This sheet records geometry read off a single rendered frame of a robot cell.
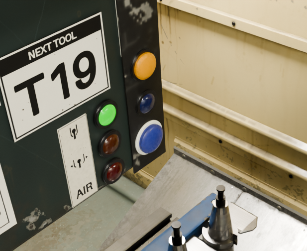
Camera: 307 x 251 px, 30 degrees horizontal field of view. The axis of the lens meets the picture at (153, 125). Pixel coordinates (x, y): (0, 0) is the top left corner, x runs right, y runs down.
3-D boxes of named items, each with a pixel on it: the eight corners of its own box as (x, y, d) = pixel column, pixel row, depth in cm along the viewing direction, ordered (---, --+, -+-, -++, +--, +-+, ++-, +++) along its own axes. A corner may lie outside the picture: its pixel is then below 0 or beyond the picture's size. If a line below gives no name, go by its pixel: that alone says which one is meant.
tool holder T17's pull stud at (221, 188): (219, 198, 97) (219, 183, 95) (227, 202, 96) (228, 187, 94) (213, 204, 96) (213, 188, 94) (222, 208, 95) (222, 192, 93)
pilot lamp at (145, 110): (157, 108, 53) (156, 89, 52) (141, 119, 52) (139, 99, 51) (153, 106, 54) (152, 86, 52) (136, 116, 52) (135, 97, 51)
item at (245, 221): (262, 221, 103) (263, 218, 103) (245, 238, 100) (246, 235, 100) (232, 204, 107) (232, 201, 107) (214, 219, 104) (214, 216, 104)
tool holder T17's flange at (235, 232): (215, 223, 105) (215, 213, 103) (243, 237, 102) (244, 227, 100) (195, 244, 101) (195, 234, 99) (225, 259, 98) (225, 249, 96)
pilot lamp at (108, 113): (119, 120, 50) (117, 99, 49) (100, 132, 49) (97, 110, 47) (114, 118, 50) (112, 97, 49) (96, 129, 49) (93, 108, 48)
